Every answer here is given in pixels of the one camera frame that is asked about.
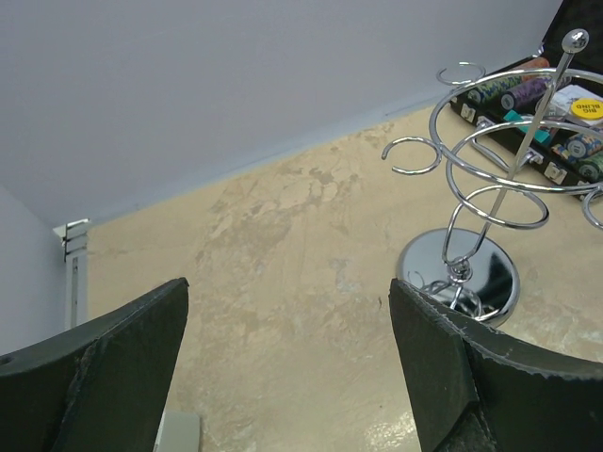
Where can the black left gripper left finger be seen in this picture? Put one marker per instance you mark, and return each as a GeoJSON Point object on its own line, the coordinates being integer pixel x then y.
{"type": "Point", "coordinates": [101, 386]}

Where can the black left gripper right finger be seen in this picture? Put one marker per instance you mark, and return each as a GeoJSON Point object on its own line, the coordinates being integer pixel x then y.
{"type": "Point", "coordinates": [475, 388]}

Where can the chrome wine glass rack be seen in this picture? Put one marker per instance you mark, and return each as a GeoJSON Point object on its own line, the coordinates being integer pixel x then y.
{"type": "Point", "coordinates": [459, 265]}

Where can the white plastic stand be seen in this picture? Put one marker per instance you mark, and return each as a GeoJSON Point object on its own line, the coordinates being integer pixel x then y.
{"type": "Point", "coordinates": [178, 432]}

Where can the black poker chip case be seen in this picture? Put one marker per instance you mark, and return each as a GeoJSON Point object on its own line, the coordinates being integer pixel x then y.
{"type": "Point", "coordinates": [572, 161]}

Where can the white card deck yellow sticker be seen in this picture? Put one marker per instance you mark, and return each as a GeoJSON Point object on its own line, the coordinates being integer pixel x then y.
{"type": "Point", "coordinates": [578, 105]}

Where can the aluminium rail frame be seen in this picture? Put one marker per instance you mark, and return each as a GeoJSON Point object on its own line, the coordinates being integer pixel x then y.
{"type": "Point", "coordinates": [74, 240]}

